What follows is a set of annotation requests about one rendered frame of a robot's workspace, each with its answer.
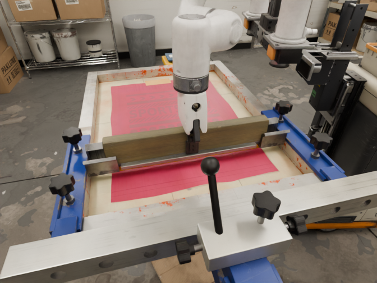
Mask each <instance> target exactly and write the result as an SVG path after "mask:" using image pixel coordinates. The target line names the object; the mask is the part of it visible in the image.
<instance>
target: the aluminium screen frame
mask: <svg viewBox="0 0 377 283"><path fill-rule="evenodd" d="M212 71H214V72H215V73H216V74H217V75H218V76H219V78H220V79H221V80H222V81H223V82H224V83H225V84H226V86H227V87H228V88H229V89H230V91H231V92H232V93H233V94H234V95H235V96H236V98H237V99H238V100H239V101H240V102H241V103H242V104H243V106H244V107H245V108H246V109H247V110H248V111H249V112H250V114H251V115H252V116H258V115H262V114H261V111H266V110H268V109H267V108H266V107H265V106H264V105H263V104H262V103H261V102H260V101H259V100H258V99H257V98H256V97H255V96H254V95H253V94H252V92H250V91H249V90H248V88H247V87H245V86H244V85H243V83H241V82H240V81H239V79H238V78H236V77H235V76H234V74H233V73H231V72H230V70H229V69H227V68H226V67H225V65H224V64H222V63H221V61H210V66H209V72H212ZM172 75H173V65H164V66H152V67H140V68H132V69H120V70H108V71H96V72H88V78H87V82H86V88H85V94H84V100H83V104H82V110H81V116H80V122H79V128H80V129H81V132H82V135H88V134H90V136H91V140H90V144H92V143H94V138H95V124H96V111H97V103H98V90H99V83H103V82H109V81H121V80H132V79H143V78H149V77H161V76H172ZM278 146H279V147H280V149H281V150H282V151H283V152H284V154H285V155H286V156H287V157H288V158H289V159H290V160H291V162H292V163H293V164H294V165H295V166H296V167H297V168H298V170H299V171H300V172H301V173H302V175H298V176H292V177H287V178H283V179H278V180H272V181H266V182H261V183H257V184H252V185H246V186H240V187H237V188H231V189H226V190H221V191H218V197H219V203H224V202H229V201H232V200H238V199H243V198H248V197H252V196H253V193H262V192H264V191H266V190H268V191H271V193H272V192H276V191H281V190H287V189H292V188H297V187H301V186H306V185H311V184H316V183H320V182H323V181H322V180H321V178H320V177H319V176H318V175H317V174H316V173H315V172H314V171H313V170H312V169H311V168H310V167H309V166H308V164H307V163H306V162H305V161H304V160H303V159H302V158H301V157H300V156H299V155H298V154H297V153H296V152H295V150H294V149H293V148H292V147H291V146H290V145H289V144H288V143H287V142H286V141H285V142H284V144H283V145H278ZM90 186H91V177H88V174H87V179H86V189H85V200H84V211H83V217H82V228H81V232H82V231H88V230H93V229H98V228H101V227H107V226H112V225H117V224H121V223H126V222H131V221H136V220H142V219H145V218H151V217H155V216H161V215H164V214H170V213H175V212H180V211H185V210H189V209H194V208H199V207H205V206H210V205H211V200H210V193H206V194H200V195H195V196H191V197H185V198H180V199H175V200H169V201H165V202H160V203H154V204H149V205H145V206H139V207H134V208H129V209H123V210H120V211H114V212H108V213H103V214H98V215H94V216H88V213H89V199H90Z"/></svg>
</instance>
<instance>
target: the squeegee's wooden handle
mask: <svg viewBox="0 0 377 283"><path fill-rule="evenodd" d="M268 125H269V120H268V118H267V117H266V115H258V116H251V117H243V118H235V119H230V120H222V121H214V122H207V132H206V133H203V132H202V131H201V128H200V127H199V132H200V142H199V151H201V150H207V149H214V148H221V147H228V146H232V145H239V144H246V143H252V142H255V143H256V144H260V139H261V135H262V134H264V133H267V129H268ZM186 140H187V134H186V133H185V130H184V128H183V126H178V127H170V128H166V129H158V130H150V131H142V132H137V133H129V134H121V135H114V136H106V137H103V139H102V145H103V150H104V154H105V157H106V158H108V157H117V161H118V165H119V167H120V166H121V163H127V162H134V161H140V160H145V159H152V158H158V157H165V156H172V155H176V154H183V153H186Z"/></svg>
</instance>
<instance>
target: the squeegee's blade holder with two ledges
mask: <svg viewBox="0 0 377 283"><path fill-rule="evenodd" d="M256 146H257V144H256V143H255V142H252V143H246V144H239V145H232V146H228V147H221V148H214V149H207V150H201V151H199V152H198V153H194V154H186V153H183V154H176V155H172V156H165V157H158V158H152V159H145V160H140V161H134V162H127V163H121V170H126V169H131V168H137V167H144V166H150V165H157V164H161V163H167V162H174V161H180V160H184V159H191V158H197V157H204V156H211V155H215V154H222V153H228V152H235V151H239V150H245V149H252V148H256Z"/></svg>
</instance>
